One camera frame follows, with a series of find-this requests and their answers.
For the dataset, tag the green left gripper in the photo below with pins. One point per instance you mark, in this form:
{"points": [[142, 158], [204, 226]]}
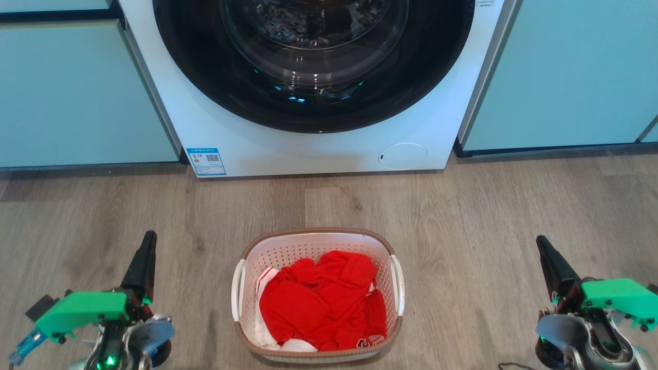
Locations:
{"points": [[82, 311]]}

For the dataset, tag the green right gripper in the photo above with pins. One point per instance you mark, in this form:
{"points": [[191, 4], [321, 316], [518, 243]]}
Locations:
{"points": [[611, 298]]}

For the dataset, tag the white perforated laundry basket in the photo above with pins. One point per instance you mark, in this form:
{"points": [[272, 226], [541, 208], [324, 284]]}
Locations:
{"points": [[288, 252]]}

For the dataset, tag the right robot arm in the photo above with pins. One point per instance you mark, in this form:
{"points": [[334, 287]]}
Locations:
{"points": [[586, 341]]}

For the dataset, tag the blue energy label sticker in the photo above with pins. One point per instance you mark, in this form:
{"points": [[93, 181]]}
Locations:
{"points": [[206, 162]]}

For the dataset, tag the white garment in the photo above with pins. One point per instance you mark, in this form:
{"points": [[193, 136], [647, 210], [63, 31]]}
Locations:
{"points": [[264, 331]]}

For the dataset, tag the narrow pale teal cabinet door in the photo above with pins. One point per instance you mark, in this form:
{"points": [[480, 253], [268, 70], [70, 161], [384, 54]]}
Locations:
{"points": [[652, 133]]}

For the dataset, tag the red garment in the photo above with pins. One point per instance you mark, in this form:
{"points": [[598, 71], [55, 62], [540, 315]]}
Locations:
{"points": [[318, 303]]}

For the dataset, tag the large pale teal cabinet door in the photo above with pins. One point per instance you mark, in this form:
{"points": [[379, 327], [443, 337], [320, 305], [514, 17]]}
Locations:
{"points": [[77, 97]]}

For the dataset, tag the round white filter cover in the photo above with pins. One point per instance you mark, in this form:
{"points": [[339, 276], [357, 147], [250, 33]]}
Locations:
{"points": [[402, 156]]}

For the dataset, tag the wide pale teal cabinet door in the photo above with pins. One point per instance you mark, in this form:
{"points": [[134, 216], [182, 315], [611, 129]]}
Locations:
{"points": [[565, 72]]}

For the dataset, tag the white front-load washing machine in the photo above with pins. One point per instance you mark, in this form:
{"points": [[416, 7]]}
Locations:
{"points": [[318, 149]]}

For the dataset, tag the black round washer door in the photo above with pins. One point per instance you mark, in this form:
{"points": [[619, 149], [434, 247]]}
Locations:
{"points": [[313, 67]]}

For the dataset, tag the pale teal cabinet drawer front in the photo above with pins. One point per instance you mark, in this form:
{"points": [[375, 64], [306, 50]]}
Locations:
{"points": [[51, 4]]}

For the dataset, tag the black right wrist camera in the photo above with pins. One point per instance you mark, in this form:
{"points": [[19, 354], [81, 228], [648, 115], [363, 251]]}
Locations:
{"points": [[652, 289]]}

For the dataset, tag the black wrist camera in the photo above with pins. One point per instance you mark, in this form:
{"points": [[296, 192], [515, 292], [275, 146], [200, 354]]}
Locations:
{"points": [[652, 289], [36, 324]]}

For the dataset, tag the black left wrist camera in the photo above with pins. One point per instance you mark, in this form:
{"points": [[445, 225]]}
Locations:
{"points": [[36, 324]]}

